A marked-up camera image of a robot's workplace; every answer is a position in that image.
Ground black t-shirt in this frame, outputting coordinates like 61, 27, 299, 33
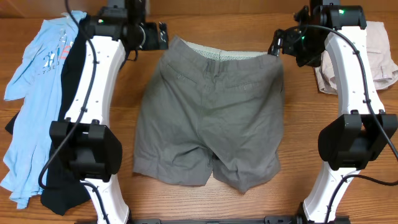
5, 16, 90, 215

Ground light blue t-shirt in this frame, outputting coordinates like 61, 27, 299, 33
1, 11, 86, 209

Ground folded beige shorts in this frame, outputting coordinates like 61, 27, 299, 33
314, 21, 397, 95

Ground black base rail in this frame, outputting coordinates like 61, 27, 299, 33
127, 215, 315, 224

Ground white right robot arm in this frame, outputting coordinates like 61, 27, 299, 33
264, 0, 397, 223

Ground grey shorts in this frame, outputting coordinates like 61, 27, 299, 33
133, 37, 285, 192

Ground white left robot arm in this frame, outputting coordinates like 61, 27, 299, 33
49, 0, 169, 223

